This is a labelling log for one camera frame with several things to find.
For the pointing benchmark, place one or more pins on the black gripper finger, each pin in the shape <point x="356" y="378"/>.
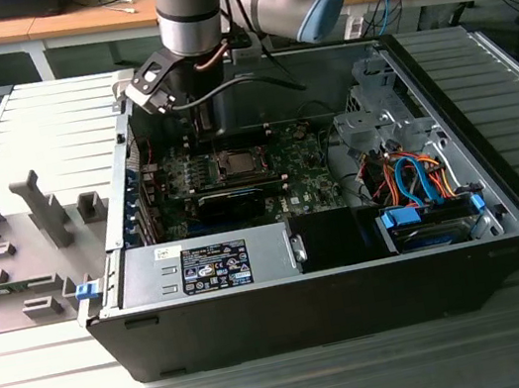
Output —
<point x="200" y="121"/>
<point x="211" y="119"/>

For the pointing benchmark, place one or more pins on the metal locking lever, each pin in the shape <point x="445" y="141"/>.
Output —
<point x="262" y="153"/>
<point x="214" y="146"/>

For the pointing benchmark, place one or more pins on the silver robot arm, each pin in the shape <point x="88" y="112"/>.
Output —
<point x="186" y="6"/>

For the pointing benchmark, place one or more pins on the CPU socket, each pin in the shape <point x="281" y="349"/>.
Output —
<point x="242" y="177"/>

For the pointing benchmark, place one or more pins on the round coin battery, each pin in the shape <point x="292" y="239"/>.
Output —
<point x="299" y="133"/>

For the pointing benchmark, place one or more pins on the black graphics card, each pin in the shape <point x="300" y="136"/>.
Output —
<point x="231" y="206"/>

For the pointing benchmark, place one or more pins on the green motherboard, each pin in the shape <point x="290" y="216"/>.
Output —
<point x="306" y="171"/>

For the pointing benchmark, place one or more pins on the metal drive cage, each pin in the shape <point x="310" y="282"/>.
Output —
<point x="363" y="125"/>

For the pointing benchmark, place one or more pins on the grey power supply unit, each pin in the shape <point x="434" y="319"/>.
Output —
<point x="148" y="274"/>

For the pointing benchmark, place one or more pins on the white power adapter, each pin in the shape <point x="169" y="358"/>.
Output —
<point x="355" y="28"/>

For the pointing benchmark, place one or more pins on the black plastic shroud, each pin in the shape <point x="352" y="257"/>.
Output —
<point x="328" y="242"/>

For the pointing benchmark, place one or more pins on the blue case latch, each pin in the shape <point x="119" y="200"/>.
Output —
<point x="86" y="291"/>

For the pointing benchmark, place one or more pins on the black PC case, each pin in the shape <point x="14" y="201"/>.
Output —
<point x="286" y="315"/>

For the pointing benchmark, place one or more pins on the grey parts rack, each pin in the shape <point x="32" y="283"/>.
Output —
<point x="20" y="231"/>

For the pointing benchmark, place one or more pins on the hard disk in blue carrier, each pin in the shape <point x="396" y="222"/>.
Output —
<point x="428" y="237"/>

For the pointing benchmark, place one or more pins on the green RAM stick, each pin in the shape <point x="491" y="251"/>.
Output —
<point x="9" y="287"/>

